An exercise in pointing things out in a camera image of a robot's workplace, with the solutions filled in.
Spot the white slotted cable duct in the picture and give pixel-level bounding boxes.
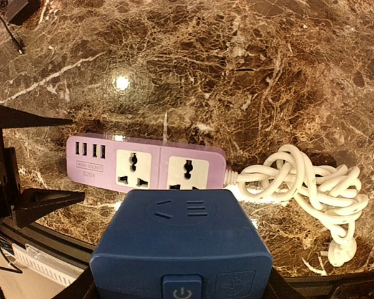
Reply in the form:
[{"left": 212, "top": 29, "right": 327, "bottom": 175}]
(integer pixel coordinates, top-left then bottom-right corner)
[{"left": 12, "top": 244, "right": 84, "bottom": 287}]

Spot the dark blue cube socket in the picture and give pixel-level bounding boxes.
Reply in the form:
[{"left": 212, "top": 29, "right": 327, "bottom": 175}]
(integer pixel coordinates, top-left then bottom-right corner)
[{"left": 90, "top": 189, "right": 272, "bottom": 298}]

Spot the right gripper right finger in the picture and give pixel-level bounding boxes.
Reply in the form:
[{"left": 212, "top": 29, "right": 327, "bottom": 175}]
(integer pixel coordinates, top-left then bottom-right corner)
[{"left": 266, "top": 269, "right": 302, "bottom": 299}]

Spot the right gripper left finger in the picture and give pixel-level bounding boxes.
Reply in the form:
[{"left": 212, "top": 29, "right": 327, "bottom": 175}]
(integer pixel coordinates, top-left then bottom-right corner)
[{"left": 53, "top": 267, "right": 97, "bottom": 299}]

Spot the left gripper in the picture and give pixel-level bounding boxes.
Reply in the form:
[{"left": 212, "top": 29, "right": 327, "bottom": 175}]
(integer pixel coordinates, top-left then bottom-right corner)
[{"left": 0, "top": 105, "right": 85, "bottom": 228}]

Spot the purple power strip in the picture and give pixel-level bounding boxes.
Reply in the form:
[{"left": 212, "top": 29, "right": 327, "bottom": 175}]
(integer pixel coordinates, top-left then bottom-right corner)
[{"left": 66, "top": 133, "right": 226, "bottom": 193}]

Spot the black plug adapter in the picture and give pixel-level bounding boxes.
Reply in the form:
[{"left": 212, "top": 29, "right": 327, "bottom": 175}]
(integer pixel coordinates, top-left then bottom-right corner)
[{"left": 0, "top": 0, "right": 41, "bottom": 55}]

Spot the white cable of purple strip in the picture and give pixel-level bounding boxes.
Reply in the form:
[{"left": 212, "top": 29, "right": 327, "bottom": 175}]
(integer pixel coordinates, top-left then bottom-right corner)
[{"left": 224, "top": 143, "right": 370, "bottom": 267}]

